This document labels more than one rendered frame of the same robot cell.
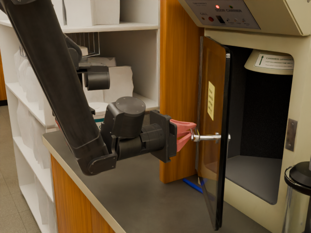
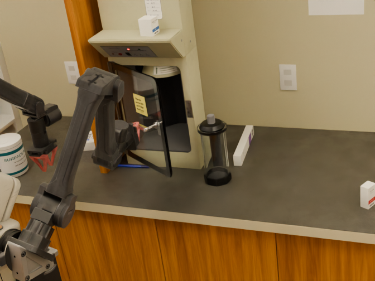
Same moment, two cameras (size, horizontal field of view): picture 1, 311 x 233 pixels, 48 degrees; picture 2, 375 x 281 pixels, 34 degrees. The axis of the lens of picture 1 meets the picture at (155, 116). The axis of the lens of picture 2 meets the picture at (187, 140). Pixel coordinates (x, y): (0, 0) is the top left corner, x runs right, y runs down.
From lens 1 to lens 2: 1.55 m
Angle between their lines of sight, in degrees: 32
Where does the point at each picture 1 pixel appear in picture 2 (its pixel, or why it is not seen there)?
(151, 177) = (92, 174)
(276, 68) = (168, 73)
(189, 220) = (145, 183)
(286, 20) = (174, 53)
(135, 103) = (121, 122)
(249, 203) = (173, 158)
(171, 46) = not seen: hidden behind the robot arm
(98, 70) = (52, 110)
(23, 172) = not seen: outside the picture
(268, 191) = (181, 146)
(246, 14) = (149, 52)
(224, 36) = (126, 60)
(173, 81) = not seen: hidden behind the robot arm
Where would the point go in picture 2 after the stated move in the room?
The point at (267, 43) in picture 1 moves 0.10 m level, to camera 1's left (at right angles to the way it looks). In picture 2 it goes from (160, 61) to (137, 69)
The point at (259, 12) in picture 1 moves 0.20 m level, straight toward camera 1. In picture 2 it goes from (158, 51) to (178, 67)
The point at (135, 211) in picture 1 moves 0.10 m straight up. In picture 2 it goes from (109, 195) to (104, 172)
